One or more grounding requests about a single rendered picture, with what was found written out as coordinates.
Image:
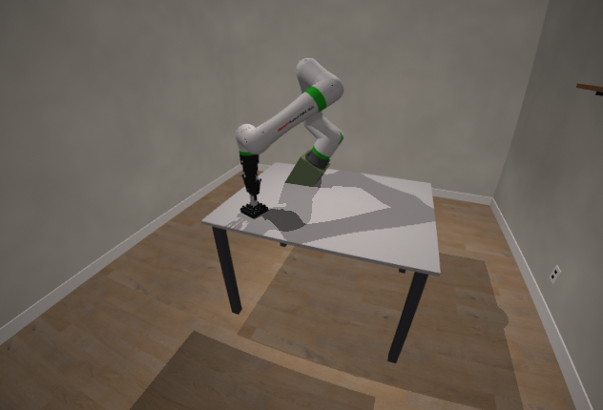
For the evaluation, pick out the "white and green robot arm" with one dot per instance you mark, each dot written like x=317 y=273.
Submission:
x=327 y=90

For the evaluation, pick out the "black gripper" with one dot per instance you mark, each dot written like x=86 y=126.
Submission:
x=251 y=183

